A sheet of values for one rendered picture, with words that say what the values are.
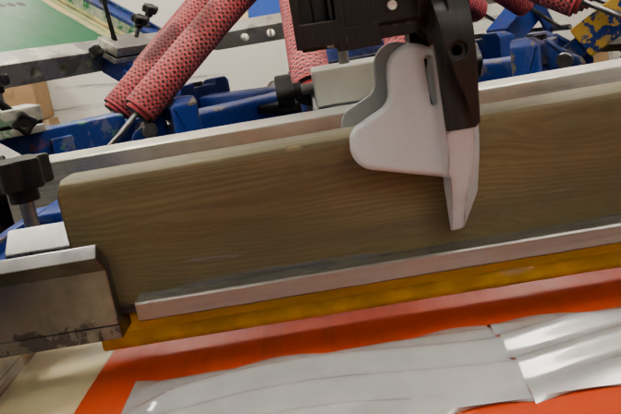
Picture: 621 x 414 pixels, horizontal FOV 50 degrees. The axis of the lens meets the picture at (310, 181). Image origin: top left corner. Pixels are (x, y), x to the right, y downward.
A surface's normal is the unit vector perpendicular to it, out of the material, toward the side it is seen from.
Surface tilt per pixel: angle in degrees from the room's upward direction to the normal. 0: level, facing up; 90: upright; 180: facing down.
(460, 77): 102
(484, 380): 33
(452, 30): 81
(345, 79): 90
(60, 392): 0
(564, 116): 90
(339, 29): 90
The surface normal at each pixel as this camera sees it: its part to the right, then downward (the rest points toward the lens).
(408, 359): -0.22, -0.67
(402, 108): 0.00, 0.08
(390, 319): -0.16, -0.96
